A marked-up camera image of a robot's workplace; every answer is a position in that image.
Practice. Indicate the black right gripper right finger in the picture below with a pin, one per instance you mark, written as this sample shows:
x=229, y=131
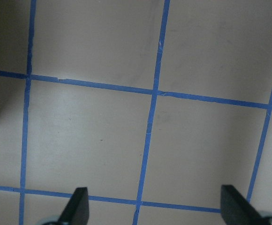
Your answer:
x=236, y=210

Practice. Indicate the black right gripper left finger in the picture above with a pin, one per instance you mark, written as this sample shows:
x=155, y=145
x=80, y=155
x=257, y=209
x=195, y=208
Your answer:
x=77, y=209

